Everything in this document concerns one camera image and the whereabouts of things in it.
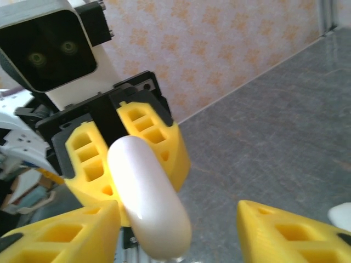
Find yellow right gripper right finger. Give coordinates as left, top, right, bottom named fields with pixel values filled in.
left=236, top=199, right=351, bottom=263

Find white earbud charging case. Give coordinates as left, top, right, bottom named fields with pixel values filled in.
left=106, top=135, right=193, bottom=261
left=328, top=202, right=351, bottom=228

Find aluminium corner post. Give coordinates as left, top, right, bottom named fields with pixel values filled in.
left=319, top=0, right=342, bottom=38

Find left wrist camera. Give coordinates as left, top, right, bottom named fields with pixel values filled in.
left=0, top=0, right=119, bottom=111

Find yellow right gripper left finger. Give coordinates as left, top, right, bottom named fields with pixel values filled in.
left=0, top=199, right=121, bottom=263

